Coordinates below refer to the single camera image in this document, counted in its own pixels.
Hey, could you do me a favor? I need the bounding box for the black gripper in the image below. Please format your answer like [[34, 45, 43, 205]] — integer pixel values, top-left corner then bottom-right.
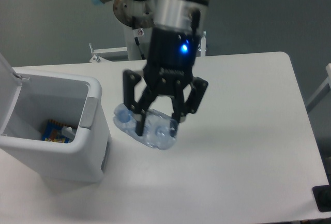
[[123, 27, 208, 137]]

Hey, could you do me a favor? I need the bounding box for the clear plastic bottle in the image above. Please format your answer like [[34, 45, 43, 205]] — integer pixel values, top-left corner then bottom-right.
[[113, 103, 178, 150]]

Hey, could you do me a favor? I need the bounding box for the white paper carton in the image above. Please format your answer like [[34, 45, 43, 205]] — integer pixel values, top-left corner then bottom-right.
[[61, 126, 77, 140]]

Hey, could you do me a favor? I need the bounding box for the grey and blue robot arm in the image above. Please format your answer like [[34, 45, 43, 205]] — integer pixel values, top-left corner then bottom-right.
[[93, 0, 209, 136]]

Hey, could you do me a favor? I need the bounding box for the white plastic trash can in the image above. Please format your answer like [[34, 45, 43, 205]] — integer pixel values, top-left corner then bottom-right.
[[1, 69, 110, 183]]

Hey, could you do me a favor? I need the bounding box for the blue snack wrapper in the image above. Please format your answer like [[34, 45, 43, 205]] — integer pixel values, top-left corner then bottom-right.
[[41, 120, 70, 143]]

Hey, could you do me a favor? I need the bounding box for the black object at table corner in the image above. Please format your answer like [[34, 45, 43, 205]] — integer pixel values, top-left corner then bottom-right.
[[312, 185, 330, 213]]

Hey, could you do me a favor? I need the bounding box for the black cable on pedestal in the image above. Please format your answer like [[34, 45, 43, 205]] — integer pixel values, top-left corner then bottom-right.
[[131, 16, 146, 60]]

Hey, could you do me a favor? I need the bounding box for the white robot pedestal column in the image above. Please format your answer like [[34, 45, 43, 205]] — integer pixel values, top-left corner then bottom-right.
[[113, 0, 161, 61]]

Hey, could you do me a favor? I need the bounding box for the white clamp post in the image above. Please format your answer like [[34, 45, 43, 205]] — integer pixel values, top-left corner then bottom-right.
[[198, 31, 207, 57]]

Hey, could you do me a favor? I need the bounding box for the white frame at right edge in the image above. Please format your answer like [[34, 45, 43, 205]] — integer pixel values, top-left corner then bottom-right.
[[306, 63, 330, 113]]

